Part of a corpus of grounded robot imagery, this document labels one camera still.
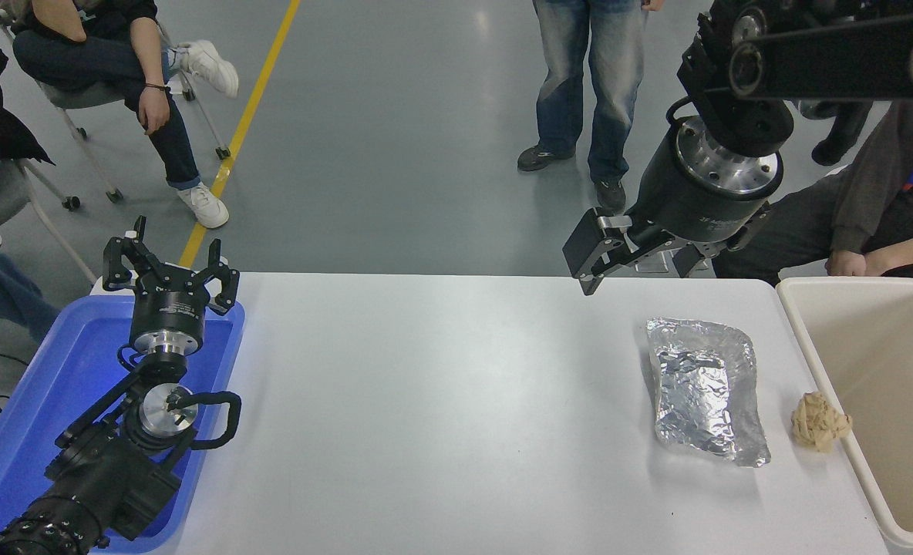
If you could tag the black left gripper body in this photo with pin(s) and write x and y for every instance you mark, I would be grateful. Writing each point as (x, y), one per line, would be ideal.
(170, 308)

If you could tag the crouching person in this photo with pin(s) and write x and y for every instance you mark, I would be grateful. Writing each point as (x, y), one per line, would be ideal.
(873, 193)

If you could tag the standing person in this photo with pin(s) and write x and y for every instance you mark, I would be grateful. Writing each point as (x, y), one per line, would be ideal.
(587, 85)

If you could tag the crouching person's left hand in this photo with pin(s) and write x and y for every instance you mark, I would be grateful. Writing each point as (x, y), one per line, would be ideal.
(896, 258)

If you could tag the metal floor plate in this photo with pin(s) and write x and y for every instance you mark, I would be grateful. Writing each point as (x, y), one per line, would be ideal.
(702, 265)
(649, 264)

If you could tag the large pale bin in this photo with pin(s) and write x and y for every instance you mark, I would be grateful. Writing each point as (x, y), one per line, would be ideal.
(880, 370)

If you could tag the person's leg and shoe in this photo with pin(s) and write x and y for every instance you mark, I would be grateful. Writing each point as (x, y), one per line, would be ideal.
(838, 135)

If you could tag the foil plate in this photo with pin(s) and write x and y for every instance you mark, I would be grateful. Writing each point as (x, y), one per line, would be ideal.
(703, 385)

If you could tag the grey chair on casters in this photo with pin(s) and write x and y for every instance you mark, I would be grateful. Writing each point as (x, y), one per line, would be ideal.
(79, 96)
(5, 193)

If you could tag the standing person's hand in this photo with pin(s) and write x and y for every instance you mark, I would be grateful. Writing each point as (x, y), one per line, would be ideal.
(653, 4)

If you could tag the seated person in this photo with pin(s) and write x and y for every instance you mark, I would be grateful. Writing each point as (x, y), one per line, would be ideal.
(102, 62)

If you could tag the crouching person's right hand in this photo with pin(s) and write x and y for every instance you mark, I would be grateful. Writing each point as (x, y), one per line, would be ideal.
(846, 264)

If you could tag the blue plastic tray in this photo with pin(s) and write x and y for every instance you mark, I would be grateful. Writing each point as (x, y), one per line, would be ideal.
(40, 401)

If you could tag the crumpled tan paper ball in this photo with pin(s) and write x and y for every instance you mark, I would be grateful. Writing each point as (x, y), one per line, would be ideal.
(819, 422)

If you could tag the seated person's hand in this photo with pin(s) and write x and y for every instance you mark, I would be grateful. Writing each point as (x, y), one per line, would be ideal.
(153, 109)

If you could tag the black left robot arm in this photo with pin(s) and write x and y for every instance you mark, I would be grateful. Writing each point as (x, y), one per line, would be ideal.
(102, 470)

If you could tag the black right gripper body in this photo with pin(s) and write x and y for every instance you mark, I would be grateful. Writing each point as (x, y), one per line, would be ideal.
(680, 200)

